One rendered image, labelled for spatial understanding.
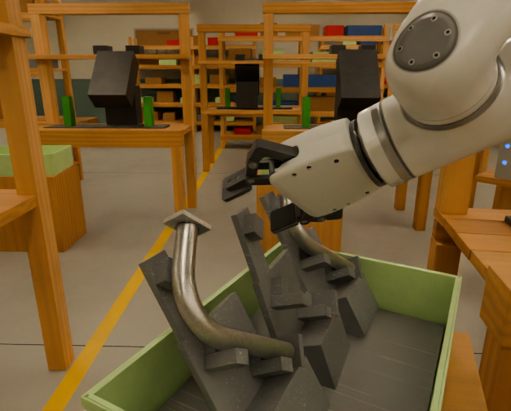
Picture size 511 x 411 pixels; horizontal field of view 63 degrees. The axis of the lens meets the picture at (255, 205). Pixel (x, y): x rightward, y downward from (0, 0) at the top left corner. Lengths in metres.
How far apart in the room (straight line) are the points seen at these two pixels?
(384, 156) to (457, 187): 1.23
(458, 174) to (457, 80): 1.29
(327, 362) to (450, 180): 1.01
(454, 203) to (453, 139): 1.25
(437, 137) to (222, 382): 0.42
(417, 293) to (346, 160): 0.62
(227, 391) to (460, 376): 0.52
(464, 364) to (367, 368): 0.25
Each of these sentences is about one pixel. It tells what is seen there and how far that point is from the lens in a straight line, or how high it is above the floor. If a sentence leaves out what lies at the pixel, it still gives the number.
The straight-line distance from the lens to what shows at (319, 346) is 0.75.
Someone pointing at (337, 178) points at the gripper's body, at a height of 1.26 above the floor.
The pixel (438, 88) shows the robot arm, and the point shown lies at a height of 1.35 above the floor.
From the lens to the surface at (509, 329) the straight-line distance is 1.16.
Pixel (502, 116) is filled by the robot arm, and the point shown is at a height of 1.33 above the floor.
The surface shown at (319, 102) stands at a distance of 8.08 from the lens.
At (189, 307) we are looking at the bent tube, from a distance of 0.54.
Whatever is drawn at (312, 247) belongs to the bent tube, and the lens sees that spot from 0.83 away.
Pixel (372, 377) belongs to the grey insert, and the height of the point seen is 0.85.
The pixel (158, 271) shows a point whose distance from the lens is 0.57.
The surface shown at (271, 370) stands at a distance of 0.65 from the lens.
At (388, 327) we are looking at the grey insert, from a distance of 0.96.
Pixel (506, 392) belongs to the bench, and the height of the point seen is 0.62.
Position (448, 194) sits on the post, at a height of 0.95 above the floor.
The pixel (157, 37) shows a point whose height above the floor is 2.23.
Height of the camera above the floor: 1.36
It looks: 18 degrees down
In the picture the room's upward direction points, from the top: straight up
